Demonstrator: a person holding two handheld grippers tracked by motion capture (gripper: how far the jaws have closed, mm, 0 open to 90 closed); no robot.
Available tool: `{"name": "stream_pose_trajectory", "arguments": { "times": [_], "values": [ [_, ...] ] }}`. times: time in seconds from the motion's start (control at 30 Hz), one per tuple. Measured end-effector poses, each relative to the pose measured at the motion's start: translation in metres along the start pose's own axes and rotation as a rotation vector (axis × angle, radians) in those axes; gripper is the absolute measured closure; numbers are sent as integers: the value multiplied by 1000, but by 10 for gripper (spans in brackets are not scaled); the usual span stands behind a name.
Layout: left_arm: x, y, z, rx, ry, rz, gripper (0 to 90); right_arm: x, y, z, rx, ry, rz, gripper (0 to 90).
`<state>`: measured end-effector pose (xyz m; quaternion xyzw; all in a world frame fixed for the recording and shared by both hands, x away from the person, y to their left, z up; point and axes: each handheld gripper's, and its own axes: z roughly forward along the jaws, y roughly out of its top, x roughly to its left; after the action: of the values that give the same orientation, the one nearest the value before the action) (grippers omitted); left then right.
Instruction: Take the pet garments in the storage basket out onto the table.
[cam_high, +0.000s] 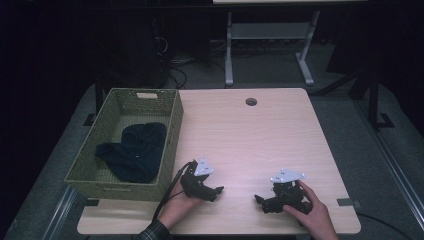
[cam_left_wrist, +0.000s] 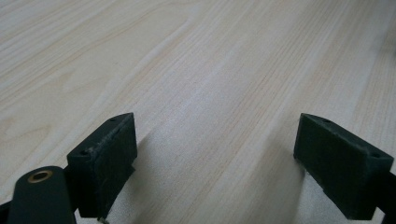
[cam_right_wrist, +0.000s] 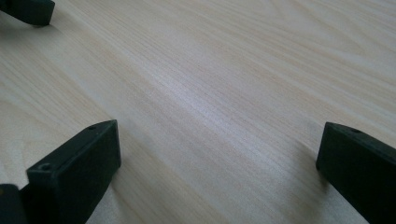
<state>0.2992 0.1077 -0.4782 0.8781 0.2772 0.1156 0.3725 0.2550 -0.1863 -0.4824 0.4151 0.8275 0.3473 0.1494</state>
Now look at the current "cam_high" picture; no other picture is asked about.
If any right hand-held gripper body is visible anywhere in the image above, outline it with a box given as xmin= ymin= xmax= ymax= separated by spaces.
xmin=269 ymin=168 xmax=314 ymax=215

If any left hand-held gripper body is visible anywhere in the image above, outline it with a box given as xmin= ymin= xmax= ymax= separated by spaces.
xmin=180 ymin=157 xmax=218 ymax=203

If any person's left hand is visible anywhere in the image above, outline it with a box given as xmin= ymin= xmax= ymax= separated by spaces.
xmin=157 ymin=179 xmax=207 ymax=232

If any person's right hand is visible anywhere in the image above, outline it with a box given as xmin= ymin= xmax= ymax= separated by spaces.
xmin=282 ymin=179 xmax=340 ymax=240

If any grey tape piece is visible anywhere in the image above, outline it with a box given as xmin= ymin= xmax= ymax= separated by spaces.
xmin=336 ymin=197 xmax=362 ymax=208

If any dark navy cloth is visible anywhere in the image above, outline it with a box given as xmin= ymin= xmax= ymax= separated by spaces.
xmin=94 ymin=121 xmax=168 ymax=184

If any green woven basket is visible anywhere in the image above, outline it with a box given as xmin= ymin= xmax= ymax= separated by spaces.
xmin=64 ymin=87 xmax=185 ymax=203

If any black metal stand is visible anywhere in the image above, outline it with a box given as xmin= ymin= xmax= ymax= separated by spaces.
xmin=365 ymin=64 xmax=396 ymax=132

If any black floor cable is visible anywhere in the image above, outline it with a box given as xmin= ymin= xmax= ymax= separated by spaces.
xmin=357 ymin=212 xmax=415 ymax=240

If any aluminium floor rail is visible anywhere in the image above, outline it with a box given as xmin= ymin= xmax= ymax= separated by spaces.
xmin=353 ymin=99 xmax=424 ymax=231
xmin=41 ymin=184 xmax=78 ymax=240

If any bundle of floor cables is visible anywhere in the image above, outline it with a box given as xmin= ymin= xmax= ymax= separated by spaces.
xmin=151 ymin=19 xmax=228 ymax=90

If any black floor bracket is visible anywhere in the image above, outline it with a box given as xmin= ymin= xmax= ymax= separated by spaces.
xmin=82 ymin=112 xmax=97 ymax=127

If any white metal table frame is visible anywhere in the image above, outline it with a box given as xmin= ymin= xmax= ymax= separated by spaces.
xmin=224 ymin=10 xmax=322 ymax=88

